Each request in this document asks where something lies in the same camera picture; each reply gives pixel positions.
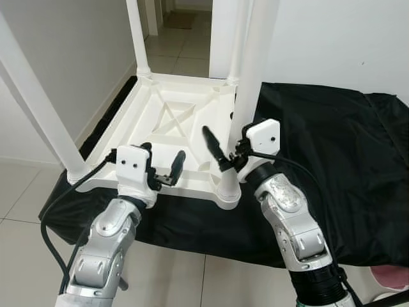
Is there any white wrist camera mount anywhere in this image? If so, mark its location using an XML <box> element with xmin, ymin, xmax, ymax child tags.
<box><xmin>241</xmin><ymin>118</ymin><xmax>282</xmax><ymax>175</ymax></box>
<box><xmin>114</xmin><ymin>145</ymin><xmax>161</xmax><ymax>209</ymax></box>

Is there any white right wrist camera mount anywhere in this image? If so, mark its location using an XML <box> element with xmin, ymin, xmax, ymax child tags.
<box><xmin>241</xmin><ymin>118</ymin><xmax>282</xmax><ymax>175</ymax></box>

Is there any black metal table leg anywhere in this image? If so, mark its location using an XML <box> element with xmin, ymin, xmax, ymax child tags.
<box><xmin>364</xmin><ymin>291</ymin><xmax>409</xmax><ymax>307</ymax></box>

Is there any white plastic table top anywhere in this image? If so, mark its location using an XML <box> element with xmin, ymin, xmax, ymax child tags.
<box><xmin>67</xmin><ymin>72</ymin><xmax>256</xmax><ymax>210</ymax></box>

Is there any white plastic table leg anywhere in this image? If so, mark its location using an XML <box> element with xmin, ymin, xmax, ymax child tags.
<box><xmin>216</xmin><ymin>0</ymin><xmax>281</xmax><ymax>200</ymax></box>
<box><xmin>226</xmin><ymin>0</ymin><xmax>251</xmax><ymax>85</ymax></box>
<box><xmin>0</xmin><ymin>13</ymin><xmax>91</xmax><ymax>181</ymax></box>
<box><xmin>126</xmin><ymin>0</ymin><xmax>153</xmax><ymax>80</ymax></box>

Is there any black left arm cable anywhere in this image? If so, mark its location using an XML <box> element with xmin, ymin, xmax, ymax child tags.
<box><xmin>40</xmin><ymin>150</ymin><xmax>120</xmax><ymax>296</ymax></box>

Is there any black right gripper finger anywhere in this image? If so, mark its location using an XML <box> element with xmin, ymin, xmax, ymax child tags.
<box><xmin>201</xmin><ymin>125</ymin><xmax>229</xmax><ymax>171</ymax></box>

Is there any pink round object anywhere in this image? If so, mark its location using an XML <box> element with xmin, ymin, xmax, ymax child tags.
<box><xmin>371</xmin><ymin>265</ymin><xmax>409</xmax><ymax>290</ymax></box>

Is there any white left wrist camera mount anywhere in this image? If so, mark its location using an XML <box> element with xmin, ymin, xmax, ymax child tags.
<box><xmin>114</xmin><ymin>145</ymin><xmax>161</xmax><ymax>209</ymax></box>

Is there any white door frame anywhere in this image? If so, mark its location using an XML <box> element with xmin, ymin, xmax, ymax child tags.
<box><xmin>142</xmin><ymin>0</ymin><xmax>162</xmax><ymax>39</ymax></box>

